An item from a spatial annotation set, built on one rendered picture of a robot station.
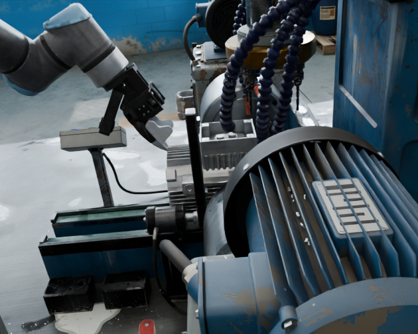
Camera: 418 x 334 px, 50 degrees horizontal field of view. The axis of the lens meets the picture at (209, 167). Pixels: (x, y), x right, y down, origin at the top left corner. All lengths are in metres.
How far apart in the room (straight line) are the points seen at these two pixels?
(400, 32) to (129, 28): 5.85
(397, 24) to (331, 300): 0.60
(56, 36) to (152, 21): 5.54
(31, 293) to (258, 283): 0.92
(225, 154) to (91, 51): 0.35
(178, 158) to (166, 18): 5.56
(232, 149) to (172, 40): 5.64
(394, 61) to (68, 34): 0.61
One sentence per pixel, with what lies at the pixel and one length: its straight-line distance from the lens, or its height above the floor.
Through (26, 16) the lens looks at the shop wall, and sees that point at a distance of 6.68.
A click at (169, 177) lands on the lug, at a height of 1.08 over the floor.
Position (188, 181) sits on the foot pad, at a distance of 0.94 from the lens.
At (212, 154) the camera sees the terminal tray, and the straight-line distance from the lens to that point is 0.95.
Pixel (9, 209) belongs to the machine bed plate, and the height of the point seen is 0.80.
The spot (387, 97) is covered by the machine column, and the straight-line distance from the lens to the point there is 0.85.
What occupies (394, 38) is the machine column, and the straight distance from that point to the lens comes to 0.82.
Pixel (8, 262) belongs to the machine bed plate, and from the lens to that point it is 1.33.
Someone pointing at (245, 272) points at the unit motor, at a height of 1.31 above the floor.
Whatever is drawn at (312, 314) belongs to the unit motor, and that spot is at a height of 1.34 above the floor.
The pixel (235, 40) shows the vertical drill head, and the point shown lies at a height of 1.33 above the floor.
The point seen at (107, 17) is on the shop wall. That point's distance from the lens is 6.51.
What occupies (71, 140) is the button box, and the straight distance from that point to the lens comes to 1.27.
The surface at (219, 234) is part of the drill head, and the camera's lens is 0.70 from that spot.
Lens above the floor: 1.55
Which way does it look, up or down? 29 degrees down
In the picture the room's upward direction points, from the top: 6 degrees counter-clockwise
